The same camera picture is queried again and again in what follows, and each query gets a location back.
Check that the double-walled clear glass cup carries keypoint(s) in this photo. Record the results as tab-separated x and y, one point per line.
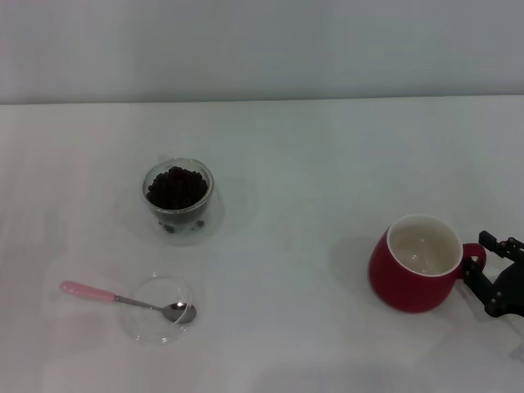
186	234

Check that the red mug with white inside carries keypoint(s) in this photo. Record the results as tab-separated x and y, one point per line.
397	290

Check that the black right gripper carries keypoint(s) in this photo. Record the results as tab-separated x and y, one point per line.
513	290

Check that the coffee bean pile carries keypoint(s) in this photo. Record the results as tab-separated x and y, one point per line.
176	188

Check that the clear glass saucer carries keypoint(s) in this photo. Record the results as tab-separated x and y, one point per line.
143	328

